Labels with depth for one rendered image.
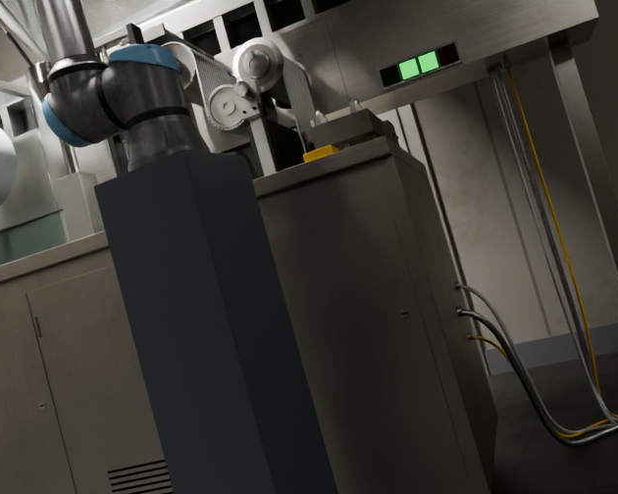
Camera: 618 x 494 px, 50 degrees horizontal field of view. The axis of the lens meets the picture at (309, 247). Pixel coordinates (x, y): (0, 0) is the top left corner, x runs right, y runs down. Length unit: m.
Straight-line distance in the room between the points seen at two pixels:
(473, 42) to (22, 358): 1.55
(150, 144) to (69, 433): 0.94
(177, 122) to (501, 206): 2.22
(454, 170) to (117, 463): 2.11
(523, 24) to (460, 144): 1.24
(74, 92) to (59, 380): 0.84
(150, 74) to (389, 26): 1.09
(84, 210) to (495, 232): 1.88
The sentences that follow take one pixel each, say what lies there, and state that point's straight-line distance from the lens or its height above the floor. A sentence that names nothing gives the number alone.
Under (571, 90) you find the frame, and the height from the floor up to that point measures 0.99.
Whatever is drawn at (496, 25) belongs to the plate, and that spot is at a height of 1.22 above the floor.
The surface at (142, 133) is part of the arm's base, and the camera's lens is 1.20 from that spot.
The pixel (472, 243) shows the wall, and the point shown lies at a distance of 3.24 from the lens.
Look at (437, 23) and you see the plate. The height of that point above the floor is 1.29.
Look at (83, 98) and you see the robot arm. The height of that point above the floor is 1.07.
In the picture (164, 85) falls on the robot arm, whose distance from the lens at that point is 1.23.
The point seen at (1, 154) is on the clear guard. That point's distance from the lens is 2.45.
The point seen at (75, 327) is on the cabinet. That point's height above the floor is 0.69.
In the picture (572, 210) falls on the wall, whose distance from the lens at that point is 3.18.
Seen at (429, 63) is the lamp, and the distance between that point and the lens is 2.10.
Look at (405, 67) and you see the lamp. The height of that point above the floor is 1.19.
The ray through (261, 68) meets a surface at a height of 1.23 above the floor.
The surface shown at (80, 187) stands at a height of 1.12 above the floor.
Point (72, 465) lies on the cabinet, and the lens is 1.90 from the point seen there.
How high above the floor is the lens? 0.63
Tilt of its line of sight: 3 degrees up
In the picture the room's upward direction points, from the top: 16 degrees counter-clockwise
